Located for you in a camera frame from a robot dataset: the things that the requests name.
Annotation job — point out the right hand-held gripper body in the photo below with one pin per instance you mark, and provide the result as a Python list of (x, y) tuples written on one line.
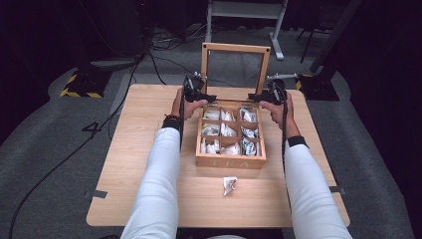
[(277, 91)]

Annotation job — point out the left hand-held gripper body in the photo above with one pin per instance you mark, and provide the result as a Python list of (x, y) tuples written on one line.
[(193, 88)]

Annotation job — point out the wooden tea box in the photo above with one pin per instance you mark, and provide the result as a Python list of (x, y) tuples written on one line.
[(232, 162)]

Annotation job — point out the white tea packet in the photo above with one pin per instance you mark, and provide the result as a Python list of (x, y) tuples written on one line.
[(229, 185)]

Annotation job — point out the person's left hand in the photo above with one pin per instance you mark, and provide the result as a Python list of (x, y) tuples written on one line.
[(185, 109)]

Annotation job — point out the person's right hand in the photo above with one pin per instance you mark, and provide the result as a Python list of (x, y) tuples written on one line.
[(283, 114)]

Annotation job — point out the group of tea bags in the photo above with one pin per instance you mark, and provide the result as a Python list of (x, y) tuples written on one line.
[(229, 132)]

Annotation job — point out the black yellow striped stand base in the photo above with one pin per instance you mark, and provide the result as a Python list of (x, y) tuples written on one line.
[(318, 88), (86, 84)]

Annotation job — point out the black chair legs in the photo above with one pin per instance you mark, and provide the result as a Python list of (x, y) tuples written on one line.
[(310, 40)]

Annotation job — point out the grey tape strip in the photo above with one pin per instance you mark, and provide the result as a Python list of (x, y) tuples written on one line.
[(96, 194), (338, 190)]

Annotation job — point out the slanted grey stand post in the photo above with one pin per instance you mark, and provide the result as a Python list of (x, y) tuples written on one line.
[(335, 35)]

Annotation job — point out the white desk frame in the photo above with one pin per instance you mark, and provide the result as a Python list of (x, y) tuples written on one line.
[(244, 10)]

